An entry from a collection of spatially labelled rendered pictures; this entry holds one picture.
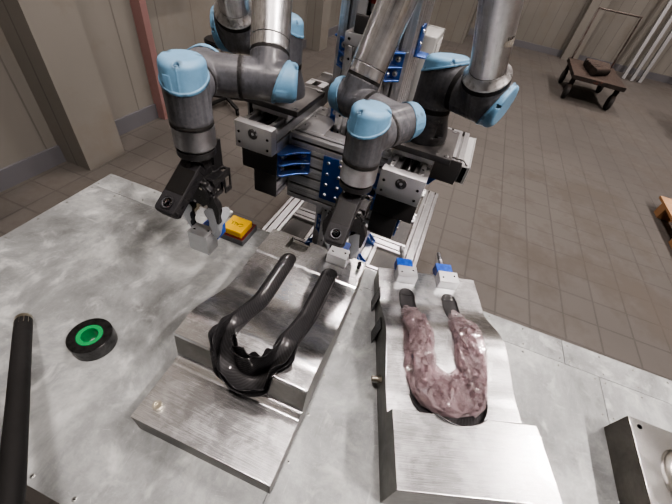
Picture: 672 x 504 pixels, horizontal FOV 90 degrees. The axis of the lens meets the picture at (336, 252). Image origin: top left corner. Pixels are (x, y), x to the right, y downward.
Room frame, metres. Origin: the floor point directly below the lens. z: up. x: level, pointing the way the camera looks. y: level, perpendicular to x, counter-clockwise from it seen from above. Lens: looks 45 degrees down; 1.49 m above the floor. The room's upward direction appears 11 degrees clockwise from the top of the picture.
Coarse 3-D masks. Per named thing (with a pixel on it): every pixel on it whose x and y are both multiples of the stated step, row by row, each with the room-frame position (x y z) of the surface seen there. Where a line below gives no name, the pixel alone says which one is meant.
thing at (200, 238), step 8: (200, 224) 0.55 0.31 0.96; (208, 224) 0.56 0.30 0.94; (224, 224) 0.58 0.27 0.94; (192, 232) 0.52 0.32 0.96; (200, 232) 0.52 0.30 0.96; (208, 232) 0.53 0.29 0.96; (224, 232) 0.57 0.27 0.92; (192, 240) 0.52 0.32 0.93; (200, 240) 0.51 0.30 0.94; (208, 240) 0.51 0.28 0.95; (216, 240) 0.54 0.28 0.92; (192, 248) 0.52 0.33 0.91; (200, 248) 0.51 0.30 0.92; (208, 248) 0.51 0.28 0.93
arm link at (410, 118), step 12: (372, 96) 0.72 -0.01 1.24; (384, 96) 0.73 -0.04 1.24; (396, 108) 0.67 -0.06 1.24; (408, 108) 0.69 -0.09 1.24; (420, 108) 0.71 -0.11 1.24; (396, 120) 0.64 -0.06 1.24; (408, 120) 0.66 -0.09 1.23; (420, 120) 0.69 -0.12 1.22; (408, 132) 0.66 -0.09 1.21; (420, 132) 0.70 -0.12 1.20; (396, 144) 0.64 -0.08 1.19
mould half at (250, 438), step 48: (288, 240) 0.62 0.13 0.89; (240, 288) 0.45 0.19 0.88; (288, 288) 0.47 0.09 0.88; (336, 288) 0.50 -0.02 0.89; (192, 336) 0.29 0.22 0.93; (240, 336) 0.31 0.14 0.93; (336, 336) 0.41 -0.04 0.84; (192, 384) 0.24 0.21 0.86; (288, 384) 0.24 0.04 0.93; (192, 432) 0.16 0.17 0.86; (240, 432) 0.17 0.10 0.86; (288, 432) 0.19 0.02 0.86
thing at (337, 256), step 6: (348, 240) 0.66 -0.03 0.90; (348, 246) 0.63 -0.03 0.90; (330, 252) 0.58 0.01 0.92; (336, 252) 0.58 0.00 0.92; (342, 252) 0.59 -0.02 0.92; (348, 252) 0.59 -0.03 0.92; (330, 258) 0.57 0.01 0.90; (336, 258) 0.57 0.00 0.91; (342, 258) 0.57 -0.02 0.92; (348, 258) 0.59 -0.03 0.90; (336, 264) 0.57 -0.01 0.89; (342, 264) 0.56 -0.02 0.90
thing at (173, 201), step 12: (180, 168) 0.53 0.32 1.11; (192, 168) 0.53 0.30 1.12; (180, 180) 0.50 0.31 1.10; (192, 180) 0.51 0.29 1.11; (168, 192) 0.48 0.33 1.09; (180, 192) 0.48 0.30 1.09; (192, 192) 0.50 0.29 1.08; (156, 204) 0.46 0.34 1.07; (168, 204) 0.46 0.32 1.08; (180, 204) 0.47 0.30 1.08; (180, 216) 0.46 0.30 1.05
